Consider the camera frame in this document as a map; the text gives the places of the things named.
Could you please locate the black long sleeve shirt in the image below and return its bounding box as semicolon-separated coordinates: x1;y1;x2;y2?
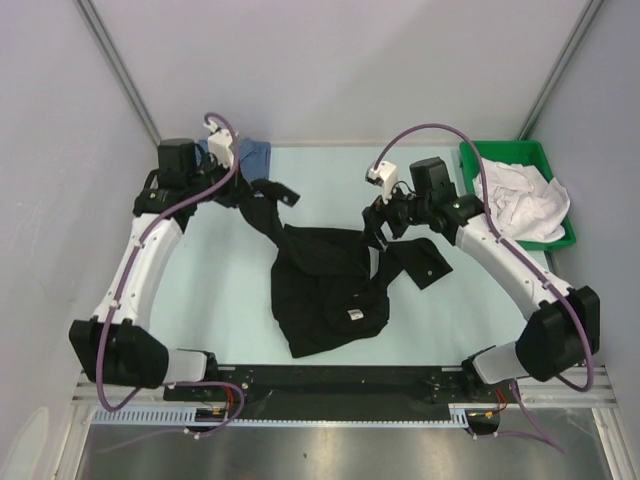
239;179;453;358

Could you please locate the slotted cable duct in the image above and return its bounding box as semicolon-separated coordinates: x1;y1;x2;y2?
93;406;469;429

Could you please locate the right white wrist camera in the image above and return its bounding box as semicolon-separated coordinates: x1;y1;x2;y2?
365;161;398;204

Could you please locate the white crumpled shirt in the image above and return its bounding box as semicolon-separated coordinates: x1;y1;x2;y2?
473;159;570;244

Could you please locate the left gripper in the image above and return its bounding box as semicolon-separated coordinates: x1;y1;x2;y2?
186;153;254;209

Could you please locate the aluminium frame rail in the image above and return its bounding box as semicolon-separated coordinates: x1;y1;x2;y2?
71;366;617;408

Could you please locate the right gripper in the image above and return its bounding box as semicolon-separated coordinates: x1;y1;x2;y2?
358;177;431;252

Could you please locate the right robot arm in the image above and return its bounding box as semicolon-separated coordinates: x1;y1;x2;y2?
362;157;600;401

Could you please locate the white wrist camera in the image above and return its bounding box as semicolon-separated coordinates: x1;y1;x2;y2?
203;122;236;170
365;161;398;204

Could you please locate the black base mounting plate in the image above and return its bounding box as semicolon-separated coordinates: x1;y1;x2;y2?
163;363;519;434

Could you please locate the blue checkered folded shirt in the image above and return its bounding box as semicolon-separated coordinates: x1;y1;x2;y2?
195;137;273;183

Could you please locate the left corner frame post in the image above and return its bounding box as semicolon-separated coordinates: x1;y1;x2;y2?
73;0;161;146

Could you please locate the right corner frame post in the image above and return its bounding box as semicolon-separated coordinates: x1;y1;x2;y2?
515;0;606;140

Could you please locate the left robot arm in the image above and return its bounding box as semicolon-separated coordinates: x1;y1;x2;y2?
69;129;246;400

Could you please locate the corner frame post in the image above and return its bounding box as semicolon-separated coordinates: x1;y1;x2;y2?
73;0;161;146
515;0;606;140

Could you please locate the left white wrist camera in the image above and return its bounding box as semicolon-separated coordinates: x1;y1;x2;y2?
203;122;236;170

